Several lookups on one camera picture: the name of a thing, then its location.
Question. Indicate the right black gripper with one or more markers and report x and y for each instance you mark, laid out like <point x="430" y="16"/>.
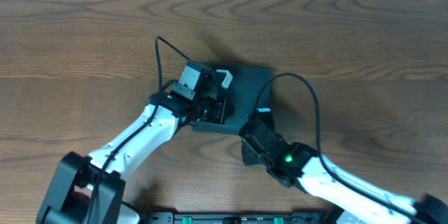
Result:
<point x="253" y="130"/>

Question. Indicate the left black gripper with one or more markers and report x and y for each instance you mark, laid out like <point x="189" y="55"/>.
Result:
<point x="217" y="110"/>

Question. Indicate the dark green gift box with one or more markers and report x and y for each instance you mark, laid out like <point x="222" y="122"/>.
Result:
<point x="242" y="92"/>

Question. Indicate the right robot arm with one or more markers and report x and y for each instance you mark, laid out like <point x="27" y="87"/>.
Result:
<point x="303" y="167"/>

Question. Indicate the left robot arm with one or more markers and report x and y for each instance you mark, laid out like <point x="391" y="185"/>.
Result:
<point x="90" y="189"/>

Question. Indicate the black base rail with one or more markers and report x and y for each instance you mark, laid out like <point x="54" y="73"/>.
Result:
<point x="231" y="218"/>

